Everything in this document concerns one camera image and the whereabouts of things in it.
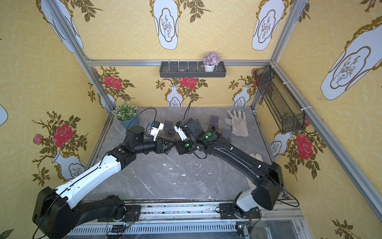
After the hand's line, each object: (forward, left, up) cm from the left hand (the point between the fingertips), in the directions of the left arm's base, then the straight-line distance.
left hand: (174, 143), depth 75 cm
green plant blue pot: (+28, +33, -8) cm, 44 cm away
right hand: (-3, -1, -1) cm, 3 cm away
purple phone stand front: (-2, +2, +2) cm, 4 cm away
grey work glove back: (+30, -44, -21) cm, 57 cm away
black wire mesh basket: (+15, -64, +2) cm, 66 cm away
